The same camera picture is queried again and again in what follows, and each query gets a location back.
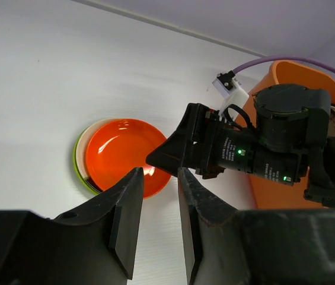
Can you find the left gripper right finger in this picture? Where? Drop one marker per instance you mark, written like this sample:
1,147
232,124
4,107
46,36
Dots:
224,245

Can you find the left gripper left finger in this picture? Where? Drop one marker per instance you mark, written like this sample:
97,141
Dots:
93,243

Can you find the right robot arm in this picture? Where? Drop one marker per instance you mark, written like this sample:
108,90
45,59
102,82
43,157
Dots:
288,141

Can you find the cream plate with ink drawing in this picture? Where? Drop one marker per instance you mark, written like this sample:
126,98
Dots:
94,127

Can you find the green plate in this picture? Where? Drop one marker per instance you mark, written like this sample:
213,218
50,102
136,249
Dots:
78,163

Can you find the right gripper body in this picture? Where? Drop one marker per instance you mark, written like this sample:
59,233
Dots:
192,144

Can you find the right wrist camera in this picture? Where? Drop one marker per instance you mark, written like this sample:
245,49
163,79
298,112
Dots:
231,91

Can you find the orange plate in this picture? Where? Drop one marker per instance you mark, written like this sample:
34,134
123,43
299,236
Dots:
120,145

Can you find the orange dish rack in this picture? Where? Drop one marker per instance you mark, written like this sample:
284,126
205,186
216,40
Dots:
288,140

